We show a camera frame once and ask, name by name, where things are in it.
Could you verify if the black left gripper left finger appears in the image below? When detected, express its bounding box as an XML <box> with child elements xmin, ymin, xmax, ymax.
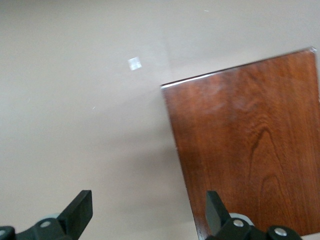
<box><xmin>0</xmin><ymin>189</ymin><xmax>94</xmax><ymax>240</ymax></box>

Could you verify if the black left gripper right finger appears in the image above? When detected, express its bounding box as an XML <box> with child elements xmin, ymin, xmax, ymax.
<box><xmin>206</xmin><ymin>190</ymin><xmax>301</xmax><ymax>240</ymax></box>

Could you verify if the dark wooden cabinet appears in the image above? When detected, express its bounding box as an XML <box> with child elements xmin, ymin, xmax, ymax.
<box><xmin>160</xmin><ymin>46</ymin><xmax>320</xmax><ymax>240</ymax></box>

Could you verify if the large paper table cover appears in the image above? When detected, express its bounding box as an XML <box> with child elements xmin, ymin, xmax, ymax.
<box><xmin>0</xmin><ymin>0</ymin><xmax>320</xmax><ymax>240</ymax></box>

